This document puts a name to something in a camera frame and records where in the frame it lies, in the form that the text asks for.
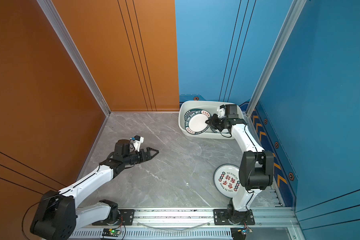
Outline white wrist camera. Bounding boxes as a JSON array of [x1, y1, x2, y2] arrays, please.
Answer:
[[218, 105, 226, 119], [130, 135, 144, 152]]

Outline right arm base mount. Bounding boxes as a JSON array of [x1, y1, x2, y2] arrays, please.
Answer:
[[213, 209, 256, 226]]

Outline green lettered rim plate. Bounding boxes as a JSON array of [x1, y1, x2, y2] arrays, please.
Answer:
[[185, 109, 211, 135]]

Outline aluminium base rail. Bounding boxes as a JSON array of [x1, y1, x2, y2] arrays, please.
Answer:
[[49, 206, 298, 229]]

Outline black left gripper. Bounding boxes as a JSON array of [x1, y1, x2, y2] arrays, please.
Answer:
[[124, 147, 160, 167]]

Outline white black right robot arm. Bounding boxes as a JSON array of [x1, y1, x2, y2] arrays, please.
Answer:
[[206, 104, 274, 226]]

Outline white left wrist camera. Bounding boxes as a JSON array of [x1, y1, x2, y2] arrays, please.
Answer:
[[130, 135, 144, 152]]

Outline green circuit board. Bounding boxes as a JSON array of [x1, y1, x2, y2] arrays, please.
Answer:
[[101, 228, 123, 240], [231, 228, 253, 240]]

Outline aluminium corner post left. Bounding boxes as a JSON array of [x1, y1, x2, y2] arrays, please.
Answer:
[[37, 0, 111, 117]]

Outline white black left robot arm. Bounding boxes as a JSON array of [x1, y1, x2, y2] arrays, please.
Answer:
[[30, 136, 159, 240]]

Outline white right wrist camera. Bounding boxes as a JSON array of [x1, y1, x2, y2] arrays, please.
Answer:
[[218, 105, 226, 119]]

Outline green red rim plate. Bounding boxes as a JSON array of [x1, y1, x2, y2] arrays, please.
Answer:
[[184, 109, 201, 121]]

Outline white plate red characters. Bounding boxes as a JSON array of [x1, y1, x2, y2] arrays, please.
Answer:
[[213, 164, 241, 199]]

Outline white plastic bin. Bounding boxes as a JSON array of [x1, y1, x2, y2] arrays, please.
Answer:
[[179, 101, 250, 142]]

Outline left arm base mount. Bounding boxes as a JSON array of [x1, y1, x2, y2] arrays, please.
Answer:
[[92, 209, 135, 226]]

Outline aluminium corner post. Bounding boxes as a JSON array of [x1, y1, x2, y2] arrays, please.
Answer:
[[246, 0, 307, 117], [37, 0, 111, 117]]

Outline green circuit board left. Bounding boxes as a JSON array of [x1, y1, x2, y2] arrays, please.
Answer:
[[101, 228, 123, 240]]

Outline green circuit board right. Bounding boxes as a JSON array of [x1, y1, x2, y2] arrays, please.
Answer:
[[231, 228, 253, 240]]

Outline aluminium corner post right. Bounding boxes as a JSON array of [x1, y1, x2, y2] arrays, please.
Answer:
[[246, 0, 307, 117]]

